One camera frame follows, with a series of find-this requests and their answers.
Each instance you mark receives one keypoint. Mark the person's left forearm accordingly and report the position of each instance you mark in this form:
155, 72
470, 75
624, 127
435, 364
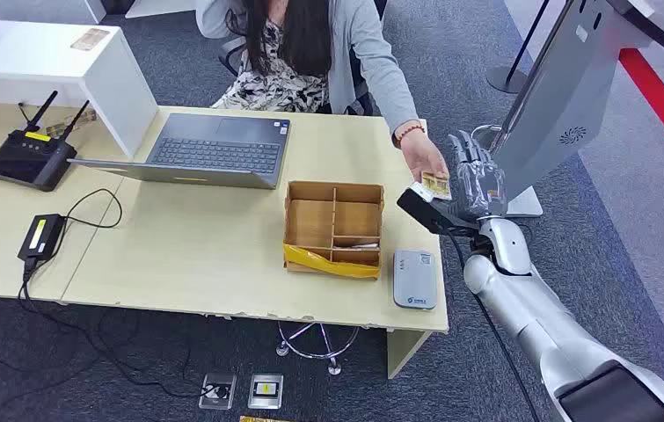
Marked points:
395, 99

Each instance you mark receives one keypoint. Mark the hotel room key card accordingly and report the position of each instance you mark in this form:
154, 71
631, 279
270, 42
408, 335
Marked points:
358, 246

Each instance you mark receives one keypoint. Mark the person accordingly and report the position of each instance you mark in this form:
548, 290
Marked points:
285, 87

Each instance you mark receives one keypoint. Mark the grey open laptop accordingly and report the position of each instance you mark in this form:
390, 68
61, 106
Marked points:
215, 154

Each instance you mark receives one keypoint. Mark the grey card reader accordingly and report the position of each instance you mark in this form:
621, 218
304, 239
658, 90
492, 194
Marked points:
415, 282

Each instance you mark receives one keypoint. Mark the yellow floor tape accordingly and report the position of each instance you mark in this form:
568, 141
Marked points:
259, 420

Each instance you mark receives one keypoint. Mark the white desk riser shelf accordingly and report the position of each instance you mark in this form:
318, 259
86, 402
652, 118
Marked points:
28, 58

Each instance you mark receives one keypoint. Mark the black router with antennas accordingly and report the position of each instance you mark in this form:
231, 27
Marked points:
28, 160

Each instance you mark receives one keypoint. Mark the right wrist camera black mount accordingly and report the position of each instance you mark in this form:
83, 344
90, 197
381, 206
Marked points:
430, 215

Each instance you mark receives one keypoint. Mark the white cabinet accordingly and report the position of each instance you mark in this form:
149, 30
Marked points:
46, 9
157, 7

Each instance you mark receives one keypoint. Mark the grey kiosk stand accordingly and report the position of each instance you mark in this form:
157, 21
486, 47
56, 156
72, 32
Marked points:
564, 99

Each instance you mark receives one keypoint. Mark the silver open floor socket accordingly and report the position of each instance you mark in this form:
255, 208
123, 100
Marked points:
218, 393

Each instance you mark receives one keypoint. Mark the chrome stool base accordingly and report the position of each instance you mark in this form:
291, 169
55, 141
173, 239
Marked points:
334, 367

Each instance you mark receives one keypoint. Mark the black stanchion post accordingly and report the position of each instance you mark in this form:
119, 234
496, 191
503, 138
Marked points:
505, 80

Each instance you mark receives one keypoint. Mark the beige desk leg panel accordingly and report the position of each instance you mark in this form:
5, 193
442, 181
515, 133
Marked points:
404, 349

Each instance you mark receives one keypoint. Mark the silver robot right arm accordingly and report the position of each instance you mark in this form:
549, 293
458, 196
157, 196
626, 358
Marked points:
541, 326

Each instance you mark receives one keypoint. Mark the black power adapter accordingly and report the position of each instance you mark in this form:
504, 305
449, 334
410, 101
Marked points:
40, 236

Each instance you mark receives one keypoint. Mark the wooden compartment box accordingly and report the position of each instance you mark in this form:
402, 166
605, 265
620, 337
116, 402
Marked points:
311, 224

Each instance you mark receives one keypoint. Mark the chrome stanchion post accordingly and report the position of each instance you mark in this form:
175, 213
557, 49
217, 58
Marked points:
486, 135

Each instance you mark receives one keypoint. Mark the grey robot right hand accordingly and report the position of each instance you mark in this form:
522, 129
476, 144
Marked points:
483, 192

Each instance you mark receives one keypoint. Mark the person's ID card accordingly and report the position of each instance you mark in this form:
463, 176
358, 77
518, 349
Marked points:
437, 185

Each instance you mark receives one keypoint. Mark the yellow tape strip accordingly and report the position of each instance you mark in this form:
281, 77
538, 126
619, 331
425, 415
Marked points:
320, 263

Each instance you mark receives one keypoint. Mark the silver floor socket yellow label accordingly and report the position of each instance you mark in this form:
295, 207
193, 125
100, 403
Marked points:
266, 391

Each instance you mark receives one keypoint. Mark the tan card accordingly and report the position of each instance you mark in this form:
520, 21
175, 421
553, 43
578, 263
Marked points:
90, 39

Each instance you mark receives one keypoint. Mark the person's left hand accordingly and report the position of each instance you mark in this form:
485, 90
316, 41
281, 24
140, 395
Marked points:
425, 157

